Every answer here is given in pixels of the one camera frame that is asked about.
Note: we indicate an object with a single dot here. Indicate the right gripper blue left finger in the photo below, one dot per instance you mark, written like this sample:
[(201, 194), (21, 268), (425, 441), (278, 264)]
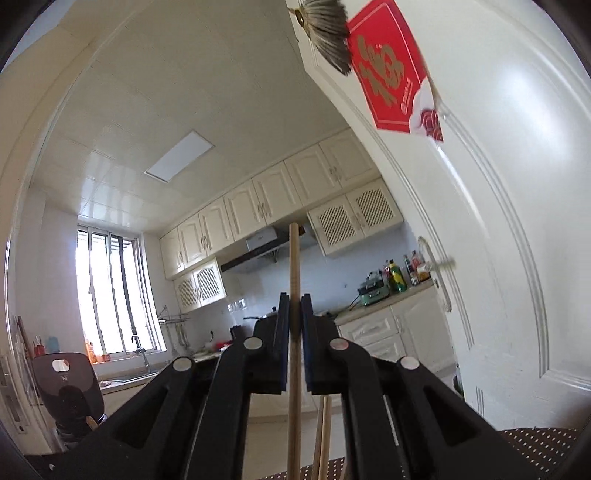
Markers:
[(190, 421)]

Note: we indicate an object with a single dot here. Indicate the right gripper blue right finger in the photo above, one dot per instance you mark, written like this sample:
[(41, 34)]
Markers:
[(400, 418)]

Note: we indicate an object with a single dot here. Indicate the thin wooden chopstick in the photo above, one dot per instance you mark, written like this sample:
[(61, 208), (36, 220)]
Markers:
[(326, 437)]

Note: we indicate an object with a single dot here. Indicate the kitchen faucet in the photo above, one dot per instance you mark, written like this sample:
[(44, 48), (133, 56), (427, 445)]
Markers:
[(141, 352)]

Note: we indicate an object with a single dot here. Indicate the lower cream cabinets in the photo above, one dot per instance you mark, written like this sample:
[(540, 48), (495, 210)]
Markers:
[(408, 324)]

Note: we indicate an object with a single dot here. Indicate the cream cabinets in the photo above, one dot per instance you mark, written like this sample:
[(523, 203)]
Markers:
[(334, 183), (408, 324)]

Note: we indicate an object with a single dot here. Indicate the black electric kettle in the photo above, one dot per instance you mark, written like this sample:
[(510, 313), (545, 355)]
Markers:
[(237, 333)]

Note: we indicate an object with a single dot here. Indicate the wooden chopstick on table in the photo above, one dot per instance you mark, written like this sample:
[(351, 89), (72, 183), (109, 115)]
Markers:
[(294, 362)]

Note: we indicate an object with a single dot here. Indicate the black wok with lid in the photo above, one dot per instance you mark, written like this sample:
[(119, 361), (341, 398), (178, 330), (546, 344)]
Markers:
[(255, 318)]

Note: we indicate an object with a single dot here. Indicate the green electric cooker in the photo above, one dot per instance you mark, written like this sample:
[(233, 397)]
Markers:
[(374, 289)]

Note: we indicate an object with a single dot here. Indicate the green bottle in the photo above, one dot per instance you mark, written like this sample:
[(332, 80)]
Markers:
[(396, 278)]

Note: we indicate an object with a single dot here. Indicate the window with bars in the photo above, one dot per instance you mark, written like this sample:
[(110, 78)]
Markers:
[(113, 296)]

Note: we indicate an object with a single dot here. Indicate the brown polka dot tablecloth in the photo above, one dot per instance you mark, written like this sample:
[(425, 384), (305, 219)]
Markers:
[(544, 448)]

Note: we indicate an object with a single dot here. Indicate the orange sauce bottle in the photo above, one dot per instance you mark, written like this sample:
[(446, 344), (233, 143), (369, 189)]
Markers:
[(420, 266)]

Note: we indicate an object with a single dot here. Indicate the dark sauce bottle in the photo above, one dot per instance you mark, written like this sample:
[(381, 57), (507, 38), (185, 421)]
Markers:
[(411, 271)]

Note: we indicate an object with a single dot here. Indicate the door strike plate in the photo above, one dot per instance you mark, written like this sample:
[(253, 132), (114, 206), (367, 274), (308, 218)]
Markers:
[(10, 397)]

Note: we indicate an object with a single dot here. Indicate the range hood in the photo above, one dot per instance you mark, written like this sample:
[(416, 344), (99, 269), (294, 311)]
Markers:
[(266, 246)]

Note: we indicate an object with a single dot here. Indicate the upper cream cabinets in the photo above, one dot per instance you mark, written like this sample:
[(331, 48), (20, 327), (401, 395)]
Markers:
[(334, 183)]

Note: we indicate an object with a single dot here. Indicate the white door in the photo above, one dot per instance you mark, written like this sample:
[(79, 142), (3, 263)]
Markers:
[(505, 196)]

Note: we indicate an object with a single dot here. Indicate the ceiling light panel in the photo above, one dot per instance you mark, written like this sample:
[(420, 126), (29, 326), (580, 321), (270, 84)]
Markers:
[(191, 147)]

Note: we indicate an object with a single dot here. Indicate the red fu paper decoration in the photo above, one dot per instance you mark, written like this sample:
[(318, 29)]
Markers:
[(392, 72)]

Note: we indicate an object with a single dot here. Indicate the feather duster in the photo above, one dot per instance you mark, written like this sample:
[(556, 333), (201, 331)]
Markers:
[(326, 24)]

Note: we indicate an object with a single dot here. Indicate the wall utensil rack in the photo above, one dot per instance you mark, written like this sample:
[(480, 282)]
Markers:
[(173, 327)]

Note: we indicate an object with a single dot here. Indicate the silver door handle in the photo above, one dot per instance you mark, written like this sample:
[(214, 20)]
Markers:
[(438, 267)]

